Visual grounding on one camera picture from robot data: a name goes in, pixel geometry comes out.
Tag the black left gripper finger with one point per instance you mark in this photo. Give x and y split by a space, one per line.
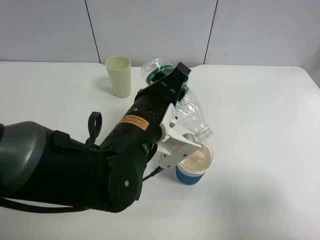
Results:
175 82

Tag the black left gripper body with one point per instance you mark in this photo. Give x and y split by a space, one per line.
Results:
151 103

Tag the clear green-label water bottle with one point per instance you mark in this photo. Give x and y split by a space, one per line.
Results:
188 110

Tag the blue-sleeved paper cup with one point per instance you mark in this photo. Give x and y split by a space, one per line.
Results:
191 169

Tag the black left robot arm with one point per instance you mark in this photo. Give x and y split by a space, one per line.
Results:
46 171

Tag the pale yellow plastic cup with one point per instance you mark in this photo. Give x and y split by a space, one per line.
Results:
119 72

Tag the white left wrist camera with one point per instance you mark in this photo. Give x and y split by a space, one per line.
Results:
176 143

